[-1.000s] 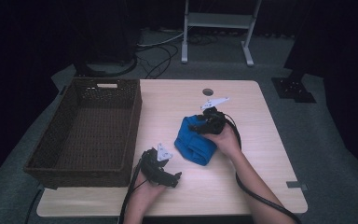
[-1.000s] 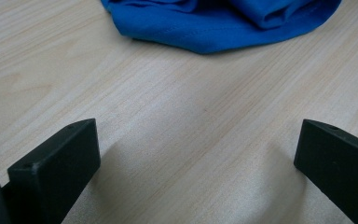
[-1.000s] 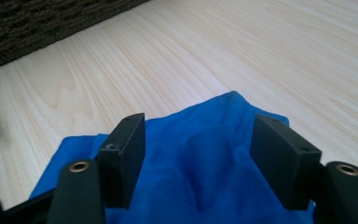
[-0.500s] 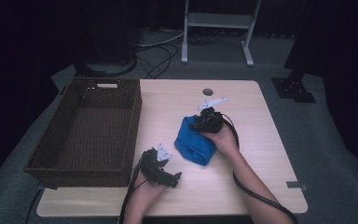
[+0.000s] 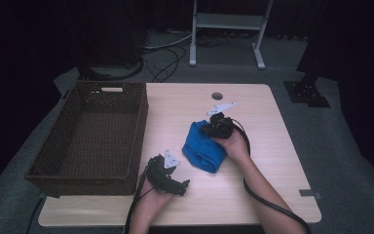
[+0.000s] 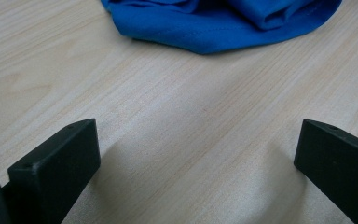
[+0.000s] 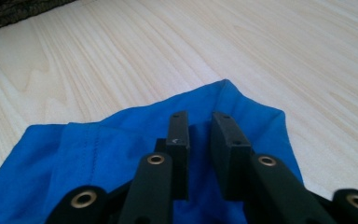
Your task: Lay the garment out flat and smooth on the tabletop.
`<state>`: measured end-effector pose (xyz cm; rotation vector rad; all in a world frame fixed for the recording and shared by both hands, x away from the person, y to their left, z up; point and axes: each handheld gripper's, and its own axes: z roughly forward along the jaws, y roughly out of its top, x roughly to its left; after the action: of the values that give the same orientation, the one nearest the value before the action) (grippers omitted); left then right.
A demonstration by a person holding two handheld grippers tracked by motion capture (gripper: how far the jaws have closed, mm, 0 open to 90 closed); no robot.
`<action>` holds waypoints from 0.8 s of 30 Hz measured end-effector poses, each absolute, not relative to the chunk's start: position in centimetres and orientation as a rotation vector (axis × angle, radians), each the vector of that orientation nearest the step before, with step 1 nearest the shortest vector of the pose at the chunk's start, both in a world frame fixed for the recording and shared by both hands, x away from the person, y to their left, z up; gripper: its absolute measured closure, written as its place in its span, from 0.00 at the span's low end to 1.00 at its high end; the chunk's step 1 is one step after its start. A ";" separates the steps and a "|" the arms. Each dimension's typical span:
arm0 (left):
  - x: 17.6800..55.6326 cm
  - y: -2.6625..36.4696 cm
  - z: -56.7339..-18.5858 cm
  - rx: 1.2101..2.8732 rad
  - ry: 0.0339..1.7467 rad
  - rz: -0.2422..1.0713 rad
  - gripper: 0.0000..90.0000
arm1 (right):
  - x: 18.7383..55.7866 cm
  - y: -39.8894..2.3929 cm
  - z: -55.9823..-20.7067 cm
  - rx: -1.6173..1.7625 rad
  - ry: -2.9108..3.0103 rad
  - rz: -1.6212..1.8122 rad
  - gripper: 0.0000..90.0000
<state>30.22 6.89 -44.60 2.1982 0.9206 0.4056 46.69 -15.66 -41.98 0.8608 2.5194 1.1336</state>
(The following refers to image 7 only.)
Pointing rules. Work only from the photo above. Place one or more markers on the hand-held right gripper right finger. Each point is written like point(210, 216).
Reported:
point(230, 161)

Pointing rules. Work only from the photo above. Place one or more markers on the brown wicker basket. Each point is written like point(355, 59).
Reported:
point(9, 12)

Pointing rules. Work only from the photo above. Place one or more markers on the blue t-shirt with white print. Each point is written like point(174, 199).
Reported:
point(74, 161)

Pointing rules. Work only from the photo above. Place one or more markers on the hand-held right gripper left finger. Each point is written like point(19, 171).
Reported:
point(178, 155)

